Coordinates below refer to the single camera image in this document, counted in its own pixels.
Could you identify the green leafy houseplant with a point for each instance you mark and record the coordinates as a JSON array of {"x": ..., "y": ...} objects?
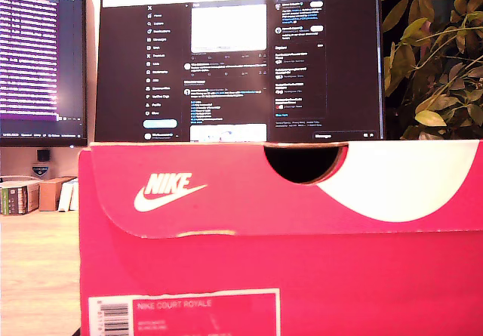
[{"x": 434, "y": 79}]

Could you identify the red Nike shoebox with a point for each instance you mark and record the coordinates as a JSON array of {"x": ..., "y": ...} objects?
[{"x": 302, "y": 260}]

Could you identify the dark shield badge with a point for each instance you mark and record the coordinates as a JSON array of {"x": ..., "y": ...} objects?
[{"x": 40, "y": 171}]

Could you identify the wide computer monitor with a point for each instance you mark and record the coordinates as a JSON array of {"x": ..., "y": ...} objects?
[{"x": 241, "y": 60}]

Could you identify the computer monitor with purple text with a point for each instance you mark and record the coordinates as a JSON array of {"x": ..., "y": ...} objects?
[{"x": 34, "y": 56}]

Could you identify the green printed small box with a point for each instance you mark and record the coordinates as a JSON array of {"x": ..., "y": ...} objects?
[{"x": 14, "y": 200}]

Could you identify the white small box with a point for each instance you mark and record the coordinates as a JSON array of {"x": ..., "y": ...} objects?
[{"x": 68, "y": 197}]

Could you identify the brown cardboard box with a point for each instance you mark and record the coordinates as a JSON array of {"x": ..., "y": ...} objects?
[{"x": 51, "y": 194}]

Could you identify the small black mount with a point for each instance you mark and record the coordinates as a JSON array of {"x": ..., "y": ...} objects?
[{"x": 43, "y": 155}]

